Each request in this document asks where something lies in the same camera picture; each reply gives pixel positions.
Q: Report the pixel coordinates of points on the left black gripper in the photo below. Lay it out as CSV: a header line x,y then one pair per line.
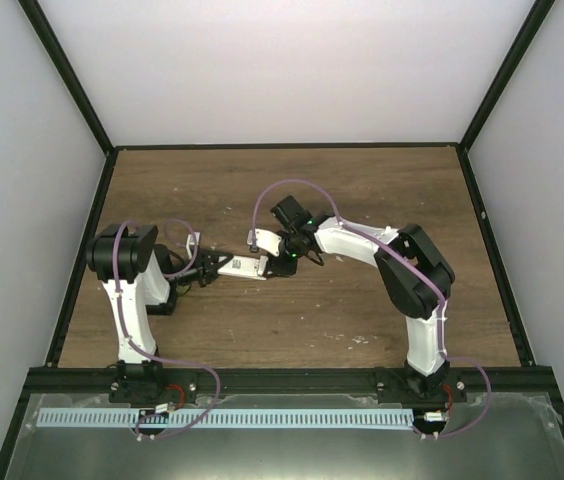
x,y
206,273

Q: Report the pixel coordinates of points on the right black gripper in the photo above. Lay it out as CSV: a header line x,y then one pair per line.
x,y
279,269

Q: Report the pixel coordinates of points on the white remote control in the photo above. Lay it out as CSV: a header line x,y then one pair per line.
x,y
240,267

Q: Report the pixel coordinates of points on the white battery cover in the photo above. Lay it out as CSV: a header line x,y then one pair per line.
x,y
261,268

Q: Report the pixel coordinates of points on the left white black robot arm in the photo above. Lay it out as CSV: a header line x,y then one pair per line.
x,y
140,280

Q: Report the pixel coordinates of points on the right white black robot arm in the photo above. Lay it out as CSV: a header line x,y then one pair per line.
x,y
416,276

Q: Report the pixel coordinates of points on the grey metal front plate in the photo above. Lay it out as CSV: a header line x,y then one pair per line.
x,y
507,436

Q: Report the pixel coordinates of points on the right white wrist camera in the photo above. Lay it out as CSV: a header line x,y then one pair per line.
x,y
260,239

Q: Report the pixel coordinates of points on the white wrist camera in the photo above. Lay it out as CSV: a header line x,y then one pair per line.
x,y
260,239
192,244

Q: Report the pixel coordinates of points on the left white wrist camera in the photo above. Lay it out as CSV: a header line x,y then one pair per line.
x,y
192,244

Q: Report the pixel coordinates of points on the light blue slotted cable duct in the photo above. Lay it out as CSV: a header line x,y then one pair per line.
x,y
373,419

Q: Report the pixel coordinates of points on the black aluminium frame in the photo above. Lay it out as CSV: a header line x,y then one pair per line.
x,y
50,378

